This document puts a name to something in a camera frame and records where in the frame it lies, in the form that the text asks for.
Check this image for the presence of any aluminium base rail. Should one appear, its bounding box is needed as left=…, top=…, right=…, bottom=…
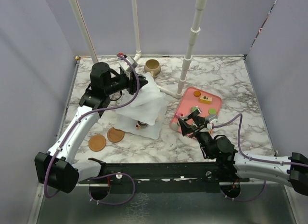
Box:
left=38, top=162, right=293, bottom=187

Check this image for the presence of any white pvc frame middle pole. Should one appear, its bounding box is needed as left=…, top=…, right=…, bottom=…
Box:
left=131, top=0, right=141, bottom=61

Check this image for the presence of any wooden coaster near edge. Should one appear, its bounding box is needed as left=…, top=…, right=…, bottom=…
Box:
left=88, top=135, right=106, bottom=152

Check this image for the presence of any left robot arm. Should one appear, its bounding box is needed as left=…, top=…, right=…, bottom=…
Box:
left=34, top=57, right=148, bottom=193

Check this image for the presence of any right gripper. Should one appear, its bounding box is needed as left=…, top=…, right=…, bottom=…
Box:
left=179, top=112, right=215, bottom=159

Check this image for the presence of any pink cake slice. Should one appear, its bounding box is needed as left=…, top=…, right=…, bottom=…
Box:
left=175, top=112, right=184, bottom=118

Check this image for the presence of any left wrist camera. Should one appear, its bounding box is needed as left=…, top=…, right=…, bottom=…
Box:
left=117, top=53, right=138, bottom=73

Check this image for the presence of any white pvc frame left pole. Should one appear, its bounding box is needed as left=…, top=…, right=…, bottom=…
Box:
left=69, top=0, right=98, bottom=64

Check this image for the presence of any orange cookie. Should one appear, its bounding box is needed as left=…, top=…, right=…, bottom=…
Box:
left=193, top=91, right=201, bottom=97

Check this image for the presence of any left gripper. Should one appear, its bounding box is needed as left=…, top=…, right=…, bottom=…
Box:
left=105, top=70, right=149, bottom=95

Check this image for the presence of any white tiered serving stand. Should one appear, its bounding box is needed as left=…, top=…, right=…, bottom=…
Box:
left=114, top=72, right=168, bottom=140

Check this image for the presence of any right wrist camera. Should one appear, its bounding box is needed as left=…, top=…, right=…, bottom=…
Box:
left=205, top=114, right=218, bottom=129

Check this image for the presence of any green round pastry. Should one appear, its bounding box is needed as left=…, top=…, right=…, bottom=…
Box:
left=208, top=108, right=217, bottom=115

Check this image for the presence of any chocolate swiss roll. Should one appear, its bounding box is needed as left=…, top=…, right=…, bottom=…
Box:
left=136, top=121, right=148, bottom=129

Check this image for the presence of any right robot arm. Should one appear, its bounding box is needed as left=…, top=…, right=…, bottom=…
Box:
left=178, top=109, right=308, bottom=196

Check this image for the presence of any beige ceramic cup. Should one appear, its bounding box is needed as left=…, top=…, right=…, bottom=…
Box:
left=144, top=59, right=161, bottom=78

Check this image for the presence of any pink serving tray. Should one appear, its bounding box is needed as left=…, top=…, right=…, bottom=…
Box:
left=169, top=87, right=222, bottom=133

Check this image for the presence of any wooden coaster near stand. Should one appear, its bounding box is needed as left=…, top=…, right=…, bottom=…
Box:
left=107, top=127, right=125, bottom=143

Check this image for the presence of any white pvc frame right pole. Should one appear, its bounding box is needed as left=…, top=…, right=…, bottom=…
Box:
left=158, top=0, right=207, bottom=99

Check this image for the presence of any yellow sponge cake slice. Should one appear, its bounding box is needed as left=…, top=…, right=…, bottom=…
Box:
left=199, top=95, right=212, bottom=105

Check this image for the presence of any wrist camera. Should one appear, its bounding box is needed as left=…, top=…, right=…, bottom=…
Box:
left=117, top=53, right=138, bottom=73
left=205, top=114, right=218, bottom=129

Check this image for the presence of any white pvc frame pole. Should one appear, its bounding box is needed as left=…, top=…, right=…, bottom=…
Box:
left=69, top=0, right=98, bottom=64
left=158, top=0, right=207, bottom=99
left=131, top=0, right=141, bottom=61

